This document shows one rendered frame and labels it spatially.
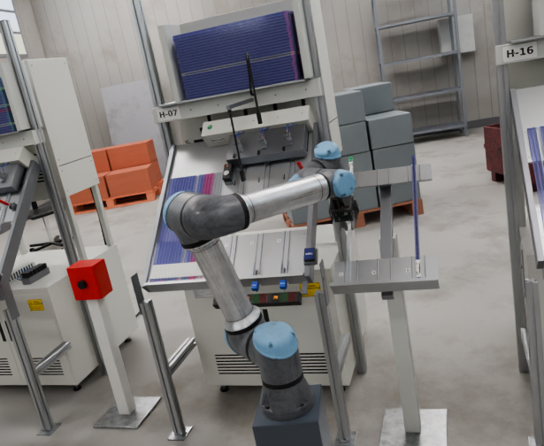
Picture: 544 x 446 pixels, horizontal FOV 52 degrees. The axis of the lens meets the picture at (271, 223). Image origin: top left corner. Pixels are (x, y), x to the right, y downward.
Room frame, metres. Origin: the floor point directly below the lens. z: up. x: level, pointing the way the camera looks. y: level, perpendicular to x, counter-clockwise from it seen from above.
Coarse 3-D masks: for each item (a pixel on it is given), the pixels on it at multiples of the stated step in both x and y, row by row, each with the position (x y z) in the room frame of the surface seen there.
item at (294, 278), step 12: (240, 276) 1.98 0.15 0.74; (252, 276) 1.96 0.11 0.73; (264, 276) 1.94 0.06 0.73; (276, 276) 1.93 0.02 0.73; (288, 276) 1.91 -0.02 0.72; (300, 276) 1.90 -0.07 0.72; (156, 288) 2.13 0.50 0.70; (168, 288) 2.11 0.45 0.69; (180, 288) 2.10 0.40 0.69; (192, 288) 2.09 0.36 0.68; (204, 288) 2.08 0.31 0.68
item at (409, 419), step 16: (400, 304) 1.86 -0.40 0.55; (400, 320) 1.87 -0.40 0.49; (400, 336) 1.87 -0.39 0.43; (400, 352) 1.87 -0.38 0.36; (400, 368) 1.88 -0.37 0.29; (400, 384) 1.88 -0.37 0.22; (416, 384) 1.91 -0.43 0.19; (416, 400) 1.86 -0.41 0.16; (384, 416) 2.00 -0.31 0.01; (400, 416) 1.98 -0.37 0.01; (416, 416) 1.86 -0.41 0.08; (432, 416) 1.95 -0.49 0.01; (384, 432) 1.91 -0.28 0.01; (400, 432) 1.89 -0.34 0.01; (416, 432) 1.87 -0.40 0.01; (432, 432) 1.85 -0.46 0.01
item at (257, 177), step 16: (192, 144) 2.58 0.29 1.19; (176, 160) 2.55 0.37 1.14; (192, 160) 2.51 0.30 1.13; (208, 160) 2.48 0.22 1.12; (224, 160) 2.44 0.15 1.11; (288, 160) 2.31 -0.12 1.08; (304, 160) 2.28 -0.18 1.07; (176, 176) 2.48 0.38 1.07; (240, 176) 2.34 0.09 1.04; (256, 176) 2.32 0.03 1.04; (272, 176) 2.28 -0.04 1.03; (288, 176) 2.25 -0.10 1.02; (224, 192) 2.32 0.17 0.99; (240, 192) 2.29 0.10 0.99
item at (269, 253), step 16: (224, 240) 2.15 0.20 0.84; (240, 240) 2.12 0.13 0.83; (256, 240) 2.09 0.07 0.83; (272, 240) 2.07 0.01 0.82; (288, 240) 2.04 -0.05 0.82; (304, 240) 2.02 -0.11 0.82; (240, 256) 2.07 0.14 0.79; (256, 256) 2.04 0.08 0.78; (272, 256) 2.02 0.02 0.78; (288, 256) 1.99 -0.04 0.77; (240, 272) 2.02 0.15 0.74; (256, 272) 2.00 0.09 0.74; (272, 272) 1.97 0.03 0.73; (288, 272) 1.94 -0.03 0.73
